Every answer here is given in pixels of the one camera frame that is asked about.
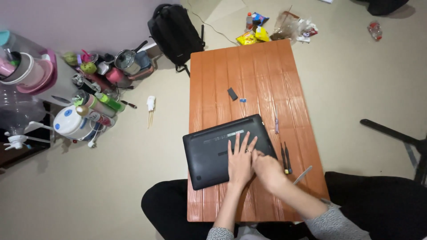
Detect person's left hand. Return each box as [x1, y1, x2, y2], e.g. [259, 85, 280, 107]
[228, 131, 258, 186]

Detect person's right hand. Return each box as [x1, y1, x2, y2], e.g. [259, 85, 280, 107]
[252, 149, 288, 192]

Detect black laptop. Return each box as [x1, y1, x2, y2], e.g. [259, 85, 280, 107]
[182, 114, 278, 191]

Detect black screwdriver yellow tip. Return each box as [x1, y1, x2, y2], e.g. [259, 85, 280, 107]
[280, 143, 289, 174]

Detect black screwdriver blue tip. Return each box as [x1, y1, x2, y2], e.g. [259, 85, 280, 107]
[284, 142, 293, 174]

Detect orange wooden low table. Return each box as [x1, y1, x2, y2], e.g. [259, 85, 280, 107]
[187, 39, 330, 223]

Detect skewers in white wrapper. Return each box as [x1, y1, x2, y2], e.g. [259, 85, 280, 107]
[146, 96, 157, 129]

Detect yellow snack packet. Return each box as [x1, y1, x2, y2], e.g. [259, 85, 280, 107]
[236, 32, 258, 46]

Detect black office chair base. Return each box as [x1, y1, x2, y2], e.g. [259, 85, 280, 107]
[360, 119, 427, 186]

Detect clear plastic bag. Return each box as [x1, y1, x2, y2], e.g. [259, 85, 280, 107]
[270, 11, 300, 42]

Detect crumpled white plastic wrapper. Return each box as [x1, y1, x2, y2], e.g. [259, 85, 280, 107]
[296, 18, 319, 44]

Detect black backpack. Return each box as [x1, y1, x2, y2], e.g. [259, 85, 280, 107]
[147, 4, 206, 76]

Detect blue snack packet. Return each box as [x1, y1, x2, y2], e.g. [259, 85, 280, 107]
[252, 12, 270, 27]

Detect steel pot with lid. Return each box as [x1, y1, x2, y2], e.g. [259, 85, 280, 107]
[114, 40, 149, 76]

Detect heap of kitchen utensils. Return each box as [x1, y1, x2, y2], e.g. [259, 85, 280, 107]
[62, 41, 155, 127]

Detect white rice cooker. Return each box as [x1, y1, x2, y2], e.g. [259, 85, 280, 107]
[53, 105, 101, 141]

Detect crumpled red clear wrapper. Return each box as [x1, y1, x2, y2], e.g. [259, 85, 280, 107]
[367, 21, 383, 42]

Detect black bag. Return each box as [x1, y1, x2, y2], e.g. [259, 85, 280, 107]
[354, 0, 410, 16]

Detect clear water dispenser jug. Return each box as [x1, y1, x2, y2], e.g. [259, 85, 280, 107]
[0, 83, 55, 151]

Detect pink and white bucket stack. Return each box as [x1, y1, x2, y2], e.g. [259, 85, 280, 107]
[0, 30, 58, 95]

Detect white cable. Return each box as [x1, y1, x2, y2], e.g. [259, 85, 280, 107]
[185, 0, 239, 45]

